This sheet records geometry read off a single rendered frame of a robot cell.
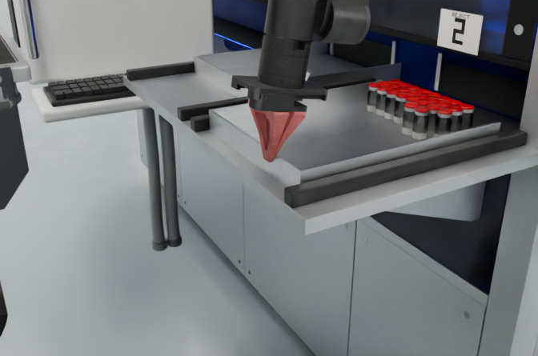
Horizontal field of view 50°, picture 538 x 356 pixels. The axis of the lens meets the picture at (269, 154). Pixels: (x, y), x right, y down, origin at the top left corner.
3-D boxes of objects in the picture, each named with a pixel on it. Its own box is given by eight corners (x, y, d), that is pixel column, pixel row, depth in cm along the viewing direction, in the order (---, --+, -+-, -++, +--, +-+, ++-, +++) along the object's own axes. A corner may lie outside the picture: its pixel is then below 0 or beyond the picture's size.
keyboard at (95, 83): (202, 71, 152) (201, 62, 151) (222, 84, 140) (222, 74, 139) (43, 91, 135) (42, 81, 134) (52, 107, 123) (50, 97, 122)
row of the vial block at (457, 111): (383, 106, 99) (386, 80, 98) (463, 138, 85) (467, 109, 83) (374, 107, 98) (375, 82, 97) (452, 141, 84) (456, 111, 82)
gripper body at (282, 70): (327, 105, 69) (339, 44, 67) (254, 104, 64) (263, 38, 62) (298, 92, 74) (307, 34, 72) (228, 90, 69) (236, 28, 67)
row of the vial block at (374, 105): (374, 107, 98) (375, 82, 97) (452, 141, 84) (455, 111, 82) (363, 110, 97) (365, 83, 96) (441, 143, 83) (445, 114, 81)
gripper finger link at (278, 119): (314, 168, 71) (327, 95, 68) (265, 171, 68) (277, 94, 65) (285, 150, 77) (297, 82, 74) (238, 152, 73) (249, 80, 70)
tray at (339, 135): (380, 98, 104) (382, 80, 103) (496, 145, 83) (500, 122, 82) (209, 130, 88) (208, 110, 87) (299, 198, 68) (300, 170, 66)
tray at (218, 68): (326, 54, 137) (327, 40, 135) (399, 80, 116) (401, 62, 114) (194, 72, 121) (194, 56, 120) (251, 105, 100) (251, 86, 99)
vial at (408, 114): (409, 130, 88) (411, 101, 87) (419, 134, 87) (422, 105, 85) (398, 132, 87) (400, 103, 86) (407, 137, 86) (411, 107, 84)
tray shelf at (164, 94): (315, 58, 141) (315, 50, 141) (575, 154, 85) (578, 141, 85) (123, 85, 120) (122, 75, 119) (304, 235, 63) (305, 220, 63)
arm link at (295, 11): (262, -21, 66) (289, -16, 61) (309, -14, 69) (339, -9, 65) (253, 39, 68) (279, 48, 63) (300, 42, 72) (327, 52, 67)
